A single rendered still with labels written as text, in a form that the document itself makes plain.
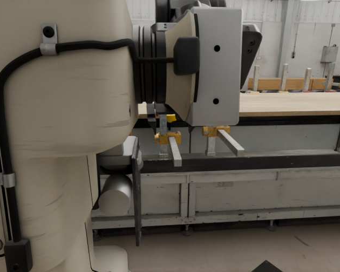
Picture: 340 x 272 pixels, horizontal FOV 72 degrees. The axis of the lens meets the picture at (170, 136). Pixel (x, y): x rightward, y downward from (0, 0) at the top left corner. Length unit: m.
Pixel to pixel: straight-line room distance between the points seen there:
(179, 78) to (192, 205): 1.46
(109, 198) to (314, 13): 9.90
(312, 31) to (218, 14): 9.78
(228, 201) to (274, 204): 0.35
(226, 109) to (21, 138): 0.18
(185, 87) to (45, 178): 0.14
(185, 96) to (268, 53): 9.03
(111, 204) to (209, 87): 0.21
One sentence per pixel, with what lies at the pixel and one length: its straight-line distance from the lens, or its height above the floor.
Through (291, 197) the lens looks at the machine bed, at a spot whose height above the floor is 0.26.
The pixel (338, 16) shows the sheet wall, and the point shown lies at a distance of 10.58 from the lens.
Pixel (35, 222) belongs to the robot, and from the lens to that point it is 0.21.
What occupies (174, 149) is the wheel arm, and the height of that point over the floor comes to 0.82.
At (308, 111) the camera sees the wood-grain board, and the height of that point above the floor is 0.89.
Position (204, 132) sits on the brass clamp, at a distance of 1.21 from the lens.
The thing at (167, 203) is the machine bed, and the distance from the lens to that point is 1.67.
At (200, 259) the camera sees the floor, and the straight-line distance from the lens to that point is 1.67.
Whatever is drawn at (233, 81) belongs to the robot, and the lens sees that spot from 0.24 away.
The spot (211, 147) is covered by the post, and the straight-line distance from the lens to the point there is 1.25.
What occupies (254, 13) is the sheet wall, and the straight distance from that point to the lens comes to 9.13.
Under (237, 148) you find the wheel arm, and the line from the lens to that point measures 0.97.
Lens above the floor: 1.18
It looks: 18 degrees down
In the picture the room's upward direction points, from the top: straight up
